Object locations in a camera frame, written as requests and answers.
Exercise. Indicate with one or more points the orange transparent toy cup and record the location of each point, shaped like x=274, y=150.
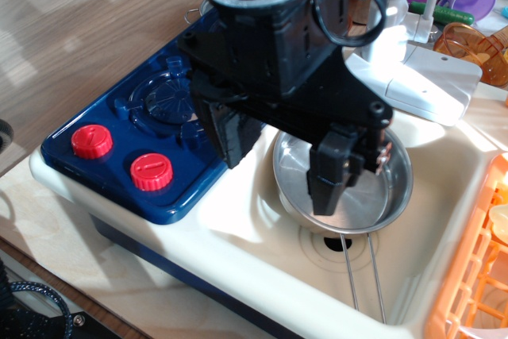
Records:
x=488, y=52

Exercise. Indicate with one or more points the pale yellow toy item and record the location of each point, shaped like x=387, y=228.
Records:
x=499, y=222

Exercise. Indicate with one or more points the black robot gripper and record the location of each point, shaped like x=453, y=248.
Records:
x=280, y=63

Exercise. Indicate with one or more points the orange dish rack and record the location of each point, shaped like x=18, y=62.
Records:
x=474, y=292

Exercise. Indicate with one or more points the red left stove knob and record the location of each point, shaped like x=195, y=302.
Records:
x=91, y=142

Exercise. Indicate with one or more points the red right stove knob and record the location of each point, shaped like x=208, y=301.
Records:
x=151, y=172

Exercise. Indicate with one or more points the cream toy sink unit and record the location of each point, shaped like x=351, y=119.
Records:
x=240, y=246

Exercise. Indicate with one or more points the green toy cucumber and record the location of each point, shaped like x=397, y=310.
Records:
x=443, y=15

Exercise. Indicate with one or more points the blue toy stove top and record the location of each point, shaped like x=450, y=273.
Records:
x=148, y=111

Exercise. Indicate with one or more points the small steel pan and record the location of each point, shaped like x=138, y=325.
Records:
x=373, y=203

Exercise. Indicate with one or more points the red stove knob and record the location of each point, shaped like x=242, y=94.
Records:
x=91, y=142
x=151, y=172

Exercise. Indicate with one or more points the white toy faucet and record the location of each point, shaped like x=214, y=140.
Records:
x=412, y=78

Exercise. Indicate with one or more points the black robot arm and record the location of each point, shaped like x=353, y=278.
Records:
x=280, y=63

